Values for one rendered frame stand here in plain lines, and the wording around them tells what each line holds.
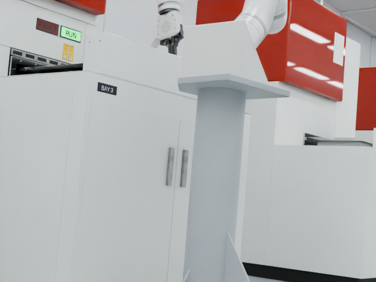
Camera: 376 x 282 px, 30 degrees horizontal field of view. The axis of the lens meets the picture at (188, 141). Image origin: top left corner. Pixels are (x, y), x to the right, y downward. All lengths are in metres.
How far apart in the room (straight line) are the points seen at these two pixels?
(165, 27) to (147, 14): 3.07
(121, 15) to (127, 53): 3.11
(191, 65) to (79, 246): 0.68
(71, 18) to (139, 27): 2.58
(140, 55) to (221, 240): 0.70
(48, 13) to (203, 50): 0.93
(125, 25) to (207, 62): 3.30
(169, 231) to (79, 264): 0.45
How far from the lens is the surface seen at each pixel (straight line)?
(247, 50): 2.22
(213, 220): 2.22
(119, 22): 5.48
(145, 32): 5.70
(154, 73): 2.50
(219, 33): 2.26
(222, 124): 2.23
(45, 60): 2.97
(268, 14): 2.49
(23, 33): 2.92
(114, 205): 2.35
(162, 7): 2.69
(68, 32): 3.07
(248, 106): 2.99
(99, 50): 2.34
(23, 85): 2.50
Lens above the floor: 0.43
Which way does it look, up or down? 5 degrees up
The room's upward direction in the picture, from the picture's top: 5 degrees clockwise
